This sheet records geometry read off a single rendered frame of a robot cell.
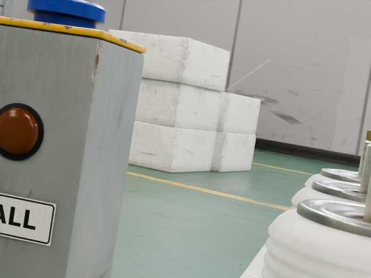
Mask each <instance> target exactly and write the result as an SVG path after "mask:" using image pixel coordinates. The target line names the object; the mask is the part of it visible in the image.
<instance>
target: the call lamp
mask: <svg viewBox="0 0 371 278"><path fill-rule="evenodd" d="M37 138H38V125H37V123H36V120H35V119H34V117H33V116H32V114H31V113H29V112H28V111H26V110H24V109H21V108H11V109H8V110H6V111H5V112H3V113H2V114H1V115H0V148H1V149H2V150H3V151H5V152H6V153H8V154H11V155H15V156H18V155H22V154H25V153H27V152H29V151H30V150H31V149H32V148H33V147H34V145H35V143H36V141H37Z"/></svg>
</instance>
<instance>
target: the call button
mask: <svg viewBox="0 0 371 278"><path fill-rule="evenodd" d="M26 10H27V11H28V12H30V13H33V14H34V18H33V21H36V22H43V23H51V24H59V25H67V26H75V27H80V28H87V29H96V26H97V25H103V24H104V23H105V16H106V11H105V9H104V8H103V7H102V6H100V5H97V4H94V3H91V2H87V1H83V0H28V4H27V8H26Z"/></svg>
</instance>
